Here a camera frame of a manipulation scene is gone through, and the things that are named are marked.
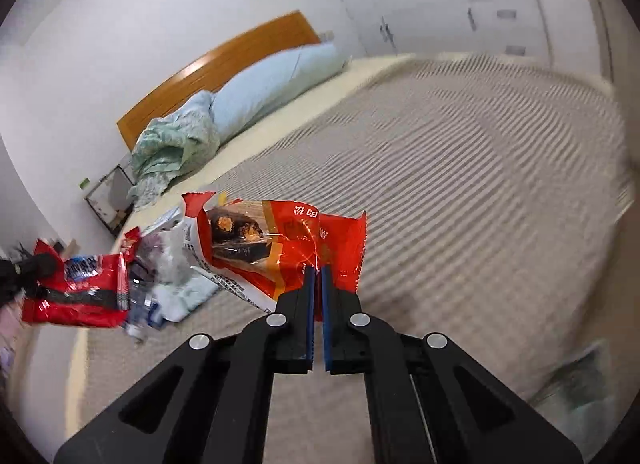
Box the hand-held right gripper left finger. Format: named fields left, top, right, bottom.
left=54, top=266, right=317, bottom=464

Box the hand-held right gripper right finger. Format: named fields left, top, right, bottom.
left=322, top=266, right=583, bottom=464

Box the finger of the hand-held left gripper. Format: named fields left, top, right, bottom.
left=0, top=253, right=58, bottom=306

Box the red snack packet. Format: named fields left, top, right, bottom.
left=21, top=226, right=143, bottom=330

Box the red bread wrapper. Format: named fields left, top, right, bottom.
left=181, top=191, right=368, bottom=315

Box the black metal bedside rack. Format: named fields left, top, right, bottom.
left=82, top=164, right=136, bottom=237

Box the clear crumpled plastic wrapper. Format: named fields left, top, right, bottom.
left=125, top=221, right=201, bottom=345

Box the pale plastic bag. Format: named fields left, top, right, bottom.
left=150, top=264, right=221, bottom=325

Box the bed with beige sheet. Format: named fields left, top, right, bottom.
left=65, top=51, right=640, bottom=464

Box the green floral quilt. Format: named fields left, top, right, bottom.
left=127, top=90, right=221, bottom=210

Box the brown checkered blanket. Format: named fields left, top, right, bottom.
left=85, top=51, right=636, bottom=464

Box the light blue pillow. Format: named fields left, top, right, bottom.
left=210, top=41, right=351, bottom=145

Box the blurred pale green bag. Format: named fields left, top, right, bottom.
left=530, top=341, right=618, bottom=427

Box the wooden headboard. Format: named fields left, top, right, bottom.
left=116, top=11, right=321, bottom=151

